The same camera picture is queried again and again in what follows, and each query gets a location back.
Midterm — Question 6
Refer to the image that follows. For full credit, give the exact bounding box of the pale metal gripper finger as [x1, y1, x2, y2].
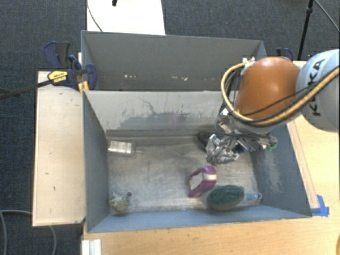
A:
[205, 133, 230, 159]
[209, 151, 240, 167]

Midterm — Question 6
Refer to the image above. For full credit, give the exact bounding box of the purple and white curved thing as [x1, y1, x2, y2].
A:
[185, 165, 219, 198]

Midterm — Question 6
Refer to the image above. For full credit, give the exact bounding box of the green oval sponge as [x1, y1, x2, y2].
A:
[207, 184, 245, 211]

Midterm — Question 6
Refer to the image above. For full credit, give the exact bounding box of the clear blue plastic piece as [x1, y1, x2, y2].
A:
[243, 191, 264, 205]

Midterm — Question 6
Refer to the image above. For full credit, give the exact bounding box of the grey metal bin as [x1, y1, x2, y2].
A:
[80, 30, 313, 234]

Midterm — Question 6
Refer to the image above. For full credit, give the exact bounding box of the speckled beige toy animal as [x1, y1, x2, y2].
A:
[109, 191, 133, 214]

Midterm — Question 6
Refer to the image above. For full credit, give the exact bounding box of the pale wood flat board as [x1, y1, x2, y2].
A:
[32, 71, 87, 227]

